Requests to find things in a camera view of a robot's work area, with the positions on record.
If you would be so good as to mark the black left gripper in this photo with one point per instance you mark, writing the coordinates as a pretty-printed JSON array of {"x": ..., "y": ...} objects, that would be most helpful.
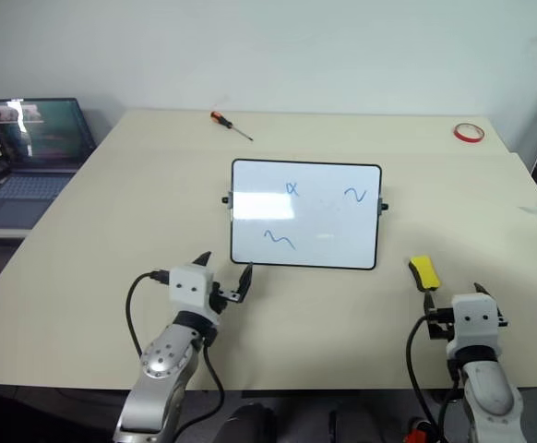
[{"x": 218, "y": 297}]

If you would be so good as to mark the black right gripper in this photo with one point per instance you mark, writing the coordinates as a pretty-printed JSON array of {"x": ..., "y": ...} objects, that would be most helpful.
[{"x": 441, "y": 323}]

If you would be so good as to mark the yellow and black board eraser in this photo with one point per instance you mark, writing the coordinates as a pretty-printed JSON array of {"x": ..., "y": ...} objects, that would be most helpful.
[{"x": 425, "y": 273}]

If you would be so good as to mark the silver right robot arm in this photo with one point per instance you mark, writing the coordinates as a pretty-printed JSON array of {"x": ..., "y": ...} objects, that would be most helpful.
[{"x": 487, "y": 397}]

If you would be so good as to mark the black-framed tabletop whiteboard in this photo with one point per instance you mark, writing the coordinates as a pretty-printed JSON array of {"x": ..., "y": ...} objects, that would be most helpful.
[{"x": 305, "y": 212}]

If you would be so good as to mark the small red object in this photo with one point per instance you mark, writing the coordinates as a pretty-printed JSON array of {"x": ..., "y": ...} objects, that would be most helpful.
[{"x": 418, "y": 434}]

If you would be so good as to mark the dark rounded shape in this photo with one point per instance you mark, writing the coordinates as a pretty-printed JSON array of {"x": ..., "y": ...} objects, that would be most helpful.
[
  {"x": 356, "y": 427},
  {"x": 247, "y": 427}
]

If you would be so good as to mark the red tape roll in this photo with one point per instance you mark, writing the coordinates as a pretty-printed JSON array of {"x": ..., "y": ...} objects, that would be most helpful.
[{"x": 462, "y": 135}]

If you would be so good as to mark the open dark laptop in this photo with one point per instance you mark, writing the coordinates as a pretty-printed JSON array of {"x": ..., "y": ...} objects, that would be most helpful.
[{"x": 38, "y": 138}]

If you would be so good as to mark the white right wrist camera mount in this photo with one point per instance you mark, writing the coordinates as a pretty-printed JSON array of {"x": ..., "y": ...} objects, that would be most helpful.
[{"x": 473, "y": 318}]

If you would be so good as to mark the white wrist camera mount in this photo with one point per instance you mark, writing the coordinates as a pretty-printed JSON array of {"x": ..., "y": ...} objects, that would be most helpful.
[
  {"x": 473, "y": 318},
  {"x": 190, "y": 288}
]

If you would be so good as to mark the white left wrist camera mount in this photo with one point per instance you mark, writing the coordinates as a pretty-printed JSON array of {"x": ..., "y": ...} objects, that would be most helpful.
[{"x": 190, "y": 288}]

